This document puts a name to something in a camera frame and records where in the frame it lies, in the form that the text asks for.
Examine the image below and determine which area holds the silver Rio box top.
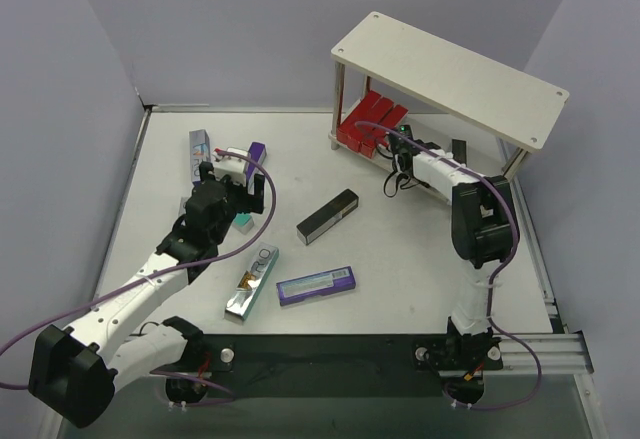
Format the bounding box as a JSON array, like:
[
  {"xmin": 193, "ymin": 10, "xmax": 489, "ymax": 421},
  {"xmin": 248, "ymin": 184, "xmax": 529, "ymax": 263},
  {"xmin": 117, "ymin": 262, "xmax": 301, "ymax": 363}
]
[{"xmin": 189, "ymin": 129, "xmax": 211, "ymax": 186}]

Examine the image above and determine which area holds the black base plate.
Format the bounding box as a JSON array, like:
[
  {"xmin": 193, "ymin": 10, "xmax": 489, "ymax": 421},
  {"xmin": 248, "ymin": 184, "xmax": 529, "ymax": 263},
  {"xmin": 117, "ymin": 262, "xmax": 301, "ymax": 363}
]
[{"xmin": 143, "ymin": 333, "xmax": 501, "ymax": 400}]

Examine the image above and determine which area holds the red toothpaste box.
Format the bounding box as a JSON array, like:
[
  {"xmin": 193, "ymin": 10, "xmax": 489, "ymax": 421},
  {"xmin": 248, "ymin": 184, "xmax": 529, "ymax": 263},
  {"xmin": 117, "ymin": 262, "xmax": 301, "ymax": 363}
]
[
  {"xmin": 336, "ymin": 91, "xmax": 381, "ymax": 145},
  {"xmin": 359, "ymin": 105, "xmax": 408, "ymax": 159},
  {"xmin": 349, "ymin": 96, "xmax": 397, "ymax": 153}
]

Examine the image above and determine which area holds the purple toothpaste box flat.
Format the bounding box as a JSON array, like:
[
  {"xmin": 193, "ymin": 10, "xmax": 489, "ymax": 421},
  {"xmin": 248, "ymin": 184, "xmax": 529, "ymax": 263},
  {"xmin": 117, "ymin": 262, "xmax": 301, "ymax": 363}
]
[{"xmin": 276, "ymin": 266, "xmax": 356, "ymax": 307}]

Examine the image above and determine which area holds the white two-tier shelf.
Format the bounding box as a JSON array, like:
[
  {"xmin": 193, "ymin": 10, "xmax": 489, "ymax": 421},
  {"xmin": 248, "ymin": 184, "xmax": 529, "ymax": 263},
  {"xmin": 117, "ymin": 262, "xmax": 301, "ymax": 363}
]
[{"xmin": 331, "ymin": 11, "xmax": 570, "ymax": 180}]

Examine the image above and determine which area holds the silver rio box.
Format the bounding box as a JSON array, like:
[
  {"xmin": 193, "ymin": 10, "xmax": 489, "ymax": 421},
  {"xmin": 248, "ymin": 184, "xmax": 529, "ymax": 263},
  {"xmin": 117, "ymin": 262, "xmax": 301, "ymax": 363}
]
[
  {"xmin": 178, "ymin": 197, "xmax": 189, "ymax": 216},
  {"xmin": 189, "ymin": 129, "xmax": 211, "ymax": 186},
  {"xmin": 224, "ymin": 242, "xmax": 279, "ymax": 323}
]

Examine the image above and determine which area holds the purple toothpaste box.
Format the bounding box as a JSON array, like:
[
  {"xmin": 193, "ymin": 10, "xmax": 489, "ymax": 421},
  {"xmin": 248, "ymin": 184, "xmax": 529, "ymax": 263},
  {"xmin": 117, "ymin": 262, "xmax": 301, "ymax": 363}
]
[
  {"xmin": 249, "ymin": 141, "xmax": 267, "ymax": 165},
  {"xmin": 276, "ymin": 266, "xmax": 356, "ymax": 307}
]

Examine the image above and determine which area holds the silver Rio box left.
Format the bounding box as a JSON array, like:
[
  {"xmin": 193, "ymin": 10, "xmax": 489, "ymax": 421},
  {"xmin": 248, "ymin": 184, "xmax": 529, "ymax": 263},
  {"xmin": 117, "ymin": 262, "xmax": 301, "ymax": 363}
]
[{"xmin": 178, "ymin": 197, "xmax": 189, "ymax": 216}]

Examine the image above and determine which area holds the aluminium frame rail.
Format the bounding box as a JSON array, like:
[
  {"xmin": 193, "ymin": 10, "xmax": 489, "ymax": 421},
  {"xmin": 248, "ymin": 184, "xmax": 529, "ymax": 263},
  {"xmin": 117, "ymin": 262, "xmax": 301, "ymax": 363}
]
[{"xmin": 37, "ymin": 104, "xmax": 596, "ymax": 439}]

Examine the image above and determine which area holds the silver Rio box bottom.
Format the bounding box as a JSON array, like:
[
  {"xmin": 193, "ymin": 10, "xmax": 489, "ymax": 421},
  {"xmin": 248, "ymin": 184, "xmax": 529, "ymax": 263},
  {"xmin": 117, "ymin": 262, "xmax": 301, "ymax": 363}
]
[{"xmin": 224, "ymin": 242, "xmax": 279, "ymax": 323}]

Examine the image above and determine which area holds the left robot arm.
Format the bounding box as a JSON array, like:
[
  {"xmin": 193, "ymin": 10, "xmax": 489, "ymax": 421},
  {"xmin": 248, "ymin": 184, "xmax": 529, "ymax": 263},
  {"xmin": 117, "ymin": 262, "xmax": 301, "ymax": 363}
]
[{"xmin": 27, "ymin": 151, "xmax": 274, "ymax": 428}]

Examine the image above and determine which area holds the teal toothpaste box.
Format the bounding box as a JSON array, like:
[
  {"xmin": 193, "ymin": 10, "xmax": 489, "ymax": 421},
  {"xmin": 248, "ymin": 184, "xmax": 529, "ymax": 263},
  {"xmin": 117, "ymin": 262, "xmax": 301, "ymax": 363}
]
[{"xmin": 232, "ymin": 213, "xmax": 255, "ymax": 235}]

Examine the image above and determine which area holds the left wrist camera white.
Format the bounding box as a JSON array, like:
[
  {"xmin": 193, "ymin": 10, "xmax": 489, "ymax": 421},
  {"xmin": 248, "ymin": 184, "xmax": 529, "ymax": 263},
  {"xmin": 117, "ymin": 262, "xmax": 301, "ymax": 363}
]
[{"xmin": 212, "ymin": 147, "xmax": 249, "ymax": 186}]

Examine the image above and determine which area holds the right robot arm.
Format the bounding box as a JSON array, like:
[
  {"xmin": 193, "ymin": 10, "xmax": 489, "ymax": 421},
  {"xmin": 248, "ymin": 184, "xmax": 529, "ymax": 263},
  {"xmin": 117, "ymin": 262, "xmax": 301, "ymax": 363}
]
[{"xmin": 388, "ymin": 125, "xmax": 519, "ymax": 367}]

